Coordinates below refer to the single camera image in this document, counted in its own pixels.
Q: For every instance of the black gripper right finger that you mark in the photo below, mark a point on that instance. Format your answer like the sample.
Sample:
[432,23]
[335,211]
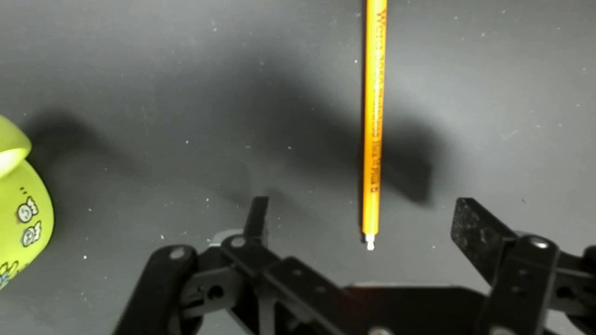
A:
[477,230]

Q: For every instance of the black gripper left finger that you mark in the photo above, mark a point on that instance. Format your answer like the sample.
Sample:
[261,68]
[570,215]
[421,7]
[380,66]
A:
[257,221]

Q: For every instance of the yellow pencil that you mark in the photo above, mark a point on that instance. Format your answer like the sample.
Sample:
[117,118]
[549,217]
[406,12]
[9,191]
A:
[374,124]

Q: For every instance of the yellow-green mug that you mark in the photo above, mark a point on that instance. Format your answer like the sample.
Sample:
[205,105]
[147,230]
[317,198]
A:
[24,217]

